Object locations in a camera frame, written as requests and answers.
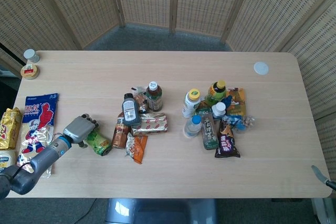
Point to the green yellow juice bottle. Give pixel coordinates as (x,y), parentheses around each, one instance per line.
(98,144)

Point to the clear water bottle blue cap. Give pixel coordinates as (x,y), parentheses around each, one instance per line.
(193,127)

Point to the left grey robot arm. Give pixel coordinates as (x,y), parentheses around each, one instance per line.
(39,163)

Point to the brown drink bottle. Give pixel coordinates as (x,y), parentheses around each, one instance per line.
(120,136)

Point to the clear brown snack packet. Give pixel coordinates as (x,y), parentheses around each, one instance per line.
(140,100)

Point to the orange yellow snack bag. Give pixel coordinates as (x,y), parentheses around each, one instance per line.
(239,103)

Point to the small blue wrapper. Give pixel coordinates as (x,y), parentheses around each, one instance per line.
(228,100)

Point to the dark green tea bottle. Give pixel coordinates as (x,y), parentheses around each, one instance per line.
(209,132)

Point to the yellow round tin red label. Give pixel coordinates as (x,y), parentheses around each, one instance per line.
(29,72)

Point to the gold yellow snack bag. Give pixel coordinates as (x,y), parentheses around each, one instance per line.
(10,129)

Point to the gold foil snack pack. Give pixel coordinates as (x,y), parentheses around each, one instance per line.
(151,124)

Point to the dark bottle white label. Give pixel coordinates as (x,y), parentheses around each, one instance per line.
(130,110)

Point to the blue white cartoon bag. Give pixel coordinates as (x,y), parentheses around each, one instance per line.
(39,113)

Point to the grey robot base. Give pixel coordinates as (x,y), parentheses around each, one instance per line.
(162,212)

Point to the brown tea bottle white cap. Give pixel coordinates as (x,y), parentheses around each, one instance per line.
(154,99)

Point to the white jar blue label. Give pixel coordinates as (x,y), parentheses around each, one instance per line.
(7,159)

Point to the green bottle yellow cap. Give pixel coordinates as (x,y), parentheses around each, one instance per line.
(216,93)

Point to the white round lid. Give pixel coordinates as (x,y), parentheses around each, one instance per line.
(261,68)

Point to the small white bottle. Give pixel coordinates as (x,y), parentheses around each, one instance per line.
(218,109)

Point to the purple chocolate snack bag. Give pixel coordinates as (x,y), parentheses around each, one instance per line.
(227,142)

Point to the dark green carton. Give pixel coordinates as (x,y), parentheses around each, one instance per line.
(203,107)

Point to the clear blue candy bag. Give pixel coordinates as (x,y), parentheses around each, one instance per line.
(244,122)

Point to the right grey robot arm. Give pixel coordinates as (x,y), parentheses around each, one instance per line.
(321,213)

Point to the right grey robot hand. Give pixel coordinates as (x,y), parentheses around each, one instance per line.
(319,174)

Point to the orange white snack packet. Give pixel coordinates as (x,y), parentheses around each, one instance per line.
(135,149)

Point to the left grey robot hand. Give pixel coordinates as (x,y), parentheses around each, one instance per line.
(77,129)

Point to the white bottle yellow cap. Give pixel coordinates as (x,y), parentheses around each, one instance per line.
(190,103)

